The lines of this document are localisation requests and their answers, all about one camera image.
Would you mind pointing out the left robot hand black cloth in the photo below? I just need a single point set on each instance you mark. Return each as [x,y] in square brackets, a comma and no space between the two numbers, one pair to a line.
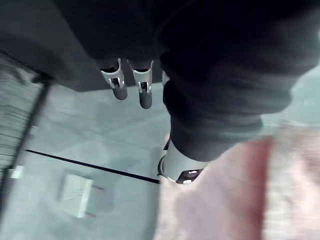
[212,62]

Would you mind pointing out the pink floor mat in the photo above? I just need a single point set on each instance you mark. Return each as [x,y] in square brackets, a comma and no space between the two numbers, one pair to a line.
[225,200]

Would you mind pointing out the thin black floor strip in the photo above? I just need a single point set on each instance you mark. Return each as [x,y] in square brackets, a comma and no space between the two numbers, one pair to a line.
[95,166]

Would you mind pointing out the dark grey cabinet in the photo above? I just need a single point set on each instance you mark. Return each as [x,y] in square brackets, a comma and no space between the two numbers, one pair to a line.
[45,37]

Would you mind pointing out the white square floor drain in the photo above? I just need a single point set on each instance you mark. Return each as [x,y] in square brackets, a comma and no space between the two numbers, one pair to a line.
[75,195]

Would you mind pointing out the black door frame bar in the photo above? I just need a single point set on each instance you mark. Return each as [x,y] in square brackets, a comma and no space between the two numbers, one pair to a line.
[31,117]

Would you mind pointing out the small white door bracket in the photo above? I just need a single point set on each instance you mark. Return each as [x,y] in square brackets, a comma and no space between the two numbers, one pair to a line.
[15,172]

